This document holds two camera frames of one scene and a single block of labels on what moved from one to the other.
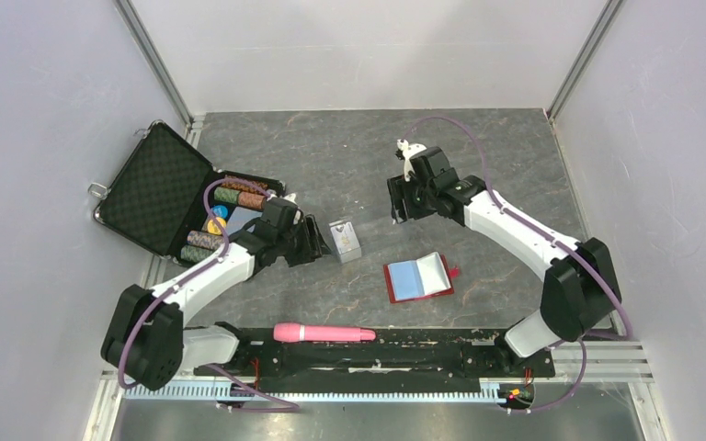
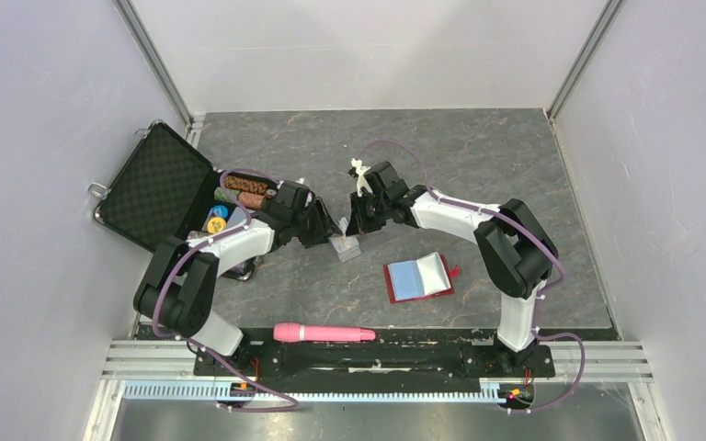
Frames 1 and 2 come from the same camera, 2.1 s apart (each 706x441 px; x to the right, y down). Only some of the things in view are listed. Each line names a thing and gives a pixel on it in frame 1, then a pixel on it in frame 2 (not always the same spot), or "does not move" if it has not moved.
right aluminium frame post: x=584 y=56 does not move
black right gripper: x=399 y=189 → x=358 y=224
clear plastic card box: x=346 y=242 does not move
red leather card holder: x=427 y=277 does not move
